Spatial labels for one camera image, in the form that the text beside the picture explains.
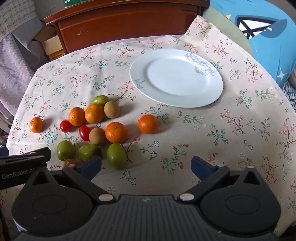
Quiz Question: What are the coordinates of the olive green cushion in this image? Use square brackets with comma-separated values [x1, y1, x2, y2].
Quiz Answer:
[202, 6, 253, 55]

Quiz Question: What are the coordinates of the brown wooden cabinet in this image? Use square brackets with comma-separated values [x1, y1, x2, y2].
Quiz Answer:
[44, 0, 204, 55]

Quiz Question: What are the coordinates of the orange mandarin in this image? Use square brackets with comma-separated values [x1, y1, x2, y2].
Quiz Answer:
[105, 122, 128, 143]
[68, 107, 86, 127]
[138, 114, 159, 134]
[29, 117, 44, 133]
[85, 103, 105, 124]

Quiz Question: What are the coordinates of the brown kiwi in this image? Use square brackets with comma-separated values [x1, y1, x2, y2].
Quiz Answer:
[63, 159, 81, 169]
[89, 128, 106, 146]
[104, 101, 121, 119]

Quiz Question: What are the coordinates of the cardboard box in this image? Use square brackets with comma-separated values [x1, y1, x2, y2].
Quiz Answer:
[42, 35, 65, 61]

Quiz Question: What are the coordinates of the red cherry tomato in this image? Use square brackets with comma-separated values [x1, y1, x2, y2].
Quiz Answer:
[60, 120, 73, 133]
[79, 125, 91, 141]

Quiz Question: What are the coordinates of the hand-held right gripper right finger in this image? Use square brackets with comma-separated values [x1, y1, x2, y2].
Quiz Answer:
[178, 156, 266, 203]

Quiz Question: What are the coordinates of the grey checked cloth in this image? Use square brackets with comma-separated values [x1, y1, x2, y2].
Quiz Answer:
[0, 0, 51, 117]

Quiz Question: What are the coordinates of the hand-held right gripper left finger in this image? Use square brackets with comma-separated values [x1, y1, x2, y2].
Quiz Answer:
[24, 156, 116, 204]

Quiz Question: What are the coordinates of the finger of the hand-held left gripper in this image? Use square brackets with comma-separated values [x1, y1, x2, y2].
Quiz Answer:
[29, 148, 52, 163]

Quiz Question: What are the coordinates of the green jujube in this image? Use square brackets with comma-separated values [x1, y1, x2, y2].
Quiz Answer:
[78, 144, 102, 162]
[107, 143, 128, 169]
[93, 95, 110, 106]
[57, 140, 76, 161]

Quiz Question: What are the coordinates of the blue printed cushion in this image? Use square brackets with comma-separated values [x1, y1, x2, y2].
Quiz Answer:
[209, 0, 296, 88]

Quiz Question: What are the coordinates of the green printed box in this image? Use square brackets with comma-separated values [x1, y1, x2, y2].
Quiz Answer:
[63, 0, 81, 8]

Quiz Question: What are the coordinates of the blue checked cloth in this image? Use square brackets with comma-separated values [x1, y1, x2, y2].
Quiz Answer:
[283, 80, 296, 105]

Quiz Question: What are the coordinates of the floral tablecloth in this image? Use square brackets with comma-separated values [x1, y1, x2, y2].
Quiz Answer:
[0, 15, 296, 237]

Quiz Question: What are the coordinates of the white plate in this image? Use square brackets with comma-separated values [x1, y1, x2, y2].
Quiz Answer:
[129, 49, 224, 108]

